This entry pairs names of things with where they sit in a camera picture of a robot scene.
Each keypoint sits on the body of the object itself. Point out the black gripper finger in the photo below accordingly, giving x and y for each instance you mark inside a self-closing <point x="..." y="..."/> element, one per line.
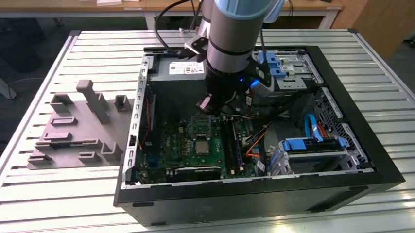
<point x="206" y="104"/>

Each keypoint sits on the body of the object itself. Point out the silver CPU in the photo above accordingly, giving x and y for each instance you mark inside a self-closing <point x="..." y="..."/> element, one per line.
<point x="202" y="147"/>

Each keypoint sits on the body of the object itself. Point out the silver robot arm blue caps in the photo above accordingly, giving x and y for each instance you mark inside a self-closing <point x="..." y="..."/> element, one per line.
<point x="230" y="36"/>

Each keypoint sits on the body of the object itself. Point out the CPU socket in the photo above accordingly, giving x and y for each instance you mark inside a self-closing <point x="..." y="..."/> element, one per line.
<point x="203" y="155"/>

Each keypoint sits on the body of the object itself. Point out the grey power supply unit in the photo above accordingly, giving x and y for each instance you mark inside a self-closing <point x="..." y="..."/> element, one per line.
<point x="175" y="97"/>

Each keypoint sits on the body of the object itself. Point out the black RAM slot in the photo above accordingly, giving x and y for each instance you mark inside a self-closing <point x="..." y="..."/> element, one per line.
<point x="227" y="143"/>

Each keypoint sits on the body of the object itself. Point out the blue drive carrier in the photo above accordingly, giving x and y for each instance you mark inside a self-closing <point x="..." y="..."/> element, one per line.
<point x="274" y="60"/>

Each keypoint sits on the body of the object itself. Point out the silver drive cage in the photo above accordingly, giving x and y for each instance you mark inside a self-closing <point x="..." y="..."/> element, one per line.
<point x="291" y="85"/>

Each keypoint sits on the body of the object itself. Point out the green motherboard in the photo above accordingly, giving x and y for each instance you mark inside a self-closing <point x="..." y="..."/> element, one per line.
<point x="175" y="157"/>

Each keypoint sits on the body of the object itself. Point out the black graphics card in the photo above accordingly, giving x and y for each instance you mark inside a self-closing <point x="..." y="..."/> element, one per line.
<point x="198" y="171"/>

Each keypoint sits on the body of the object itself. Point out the hard disk in blue carrier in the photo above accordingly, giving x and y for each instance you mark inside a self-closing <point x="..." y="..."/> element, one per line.
<point x="297" y="144"/>

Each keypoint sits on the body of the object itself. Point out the grey parts rack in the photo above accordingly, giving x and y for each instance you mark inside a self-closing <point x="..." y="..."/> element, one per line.
<point x="80" y="121"/>

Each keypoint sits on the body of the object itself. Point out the black PC case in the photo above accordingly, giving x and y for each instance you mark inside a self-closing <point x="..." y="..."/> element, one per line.
<point x="227" y="201"/>

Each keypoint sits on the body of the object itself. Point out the RAM stick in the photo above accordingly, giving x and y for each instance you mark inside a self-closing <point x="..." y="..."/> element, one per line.
<point x="71" y="145"/>

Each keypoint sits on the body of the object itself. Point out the small white box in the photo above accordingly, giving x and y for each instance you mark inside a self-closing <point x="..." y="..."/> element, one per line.
<point x="110" y="2"/>

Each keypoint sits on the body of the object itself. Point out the wooden cabinet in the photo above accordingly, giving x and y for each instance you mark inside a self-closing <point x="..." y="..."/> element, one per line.
<point x="382" y="24"/>

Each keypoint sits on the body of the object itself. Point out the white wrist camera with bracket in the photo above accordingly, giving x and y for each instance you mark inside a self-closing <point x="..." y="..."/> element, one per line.
<point x="265" y="88"/>

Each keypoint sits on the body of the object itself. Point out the silver disk bay bracket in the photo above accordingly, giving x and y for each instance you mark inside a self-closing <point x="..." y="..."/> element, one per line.
<point x="325" y="155"/>

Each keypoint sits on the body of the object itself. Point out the wooden desk white frame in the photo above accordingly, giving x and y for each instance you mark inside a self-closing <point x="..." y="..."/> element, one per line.
<point x="80" y="8"/>

